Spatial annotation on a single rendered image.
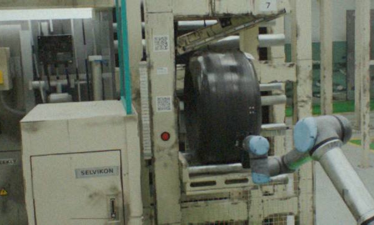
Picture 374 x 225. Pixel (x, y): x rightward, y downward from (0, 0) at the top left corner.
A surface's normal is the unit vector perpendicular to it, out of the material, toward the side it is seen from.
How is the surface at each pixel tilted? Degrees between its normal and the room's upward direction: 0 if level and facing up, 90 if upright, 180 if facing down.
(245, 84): 63
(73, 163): 90
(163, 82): 90
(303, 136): 84
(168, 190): 90
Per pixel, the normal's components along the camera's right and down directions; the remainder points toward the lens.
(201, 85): -0.58, -0.26
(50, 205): 0.16, 0.12
